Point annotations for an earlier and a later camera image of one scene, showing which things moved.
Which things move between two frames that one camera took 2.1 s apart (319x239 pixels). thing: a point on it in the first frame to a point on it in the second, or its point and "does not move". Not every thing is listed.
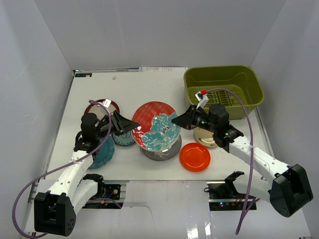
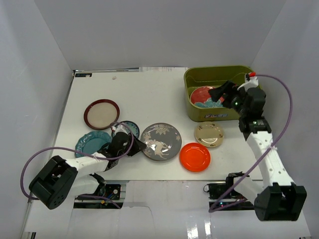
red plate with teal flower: (156, 131) to (200, 96)
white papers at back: (164, 69) does not move
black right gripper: (186, 120) to (218, 92)
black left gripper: (117, 123) to (130, 147)
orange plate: (195, 157) does not move
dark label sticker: (83, 74) does not move
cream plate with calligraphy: (205, 137) does not move
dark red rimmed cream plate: (100, 111) does not move
